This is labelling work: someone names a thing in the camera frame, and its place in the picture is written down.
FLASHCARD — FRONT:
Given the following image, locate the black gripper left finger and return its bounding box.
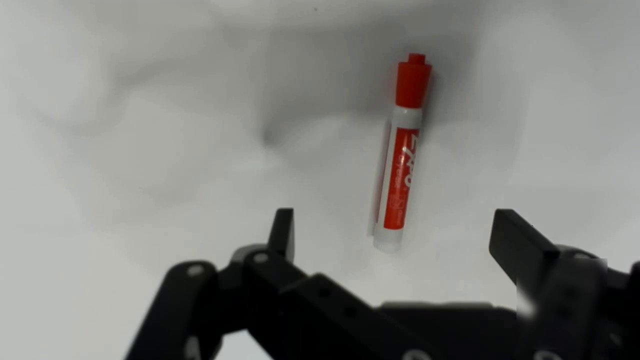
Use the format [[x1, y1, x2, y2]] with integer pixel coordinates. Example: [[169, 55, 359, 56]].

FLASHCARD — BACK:
[[123, 207, 435, 360]]

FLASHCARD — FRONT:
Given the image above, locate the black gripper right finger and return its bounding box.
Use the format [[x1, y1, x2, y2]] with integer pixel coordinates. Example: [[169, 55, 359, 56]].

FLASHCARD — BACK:
[[487, 208, 640, 360]]

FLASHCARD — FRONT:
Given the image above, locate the red white marker pen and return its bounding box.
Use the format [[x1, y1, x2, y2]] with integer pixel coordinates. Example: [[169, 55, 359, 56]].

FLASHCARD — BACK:
[[370, 53, 433, 255]]

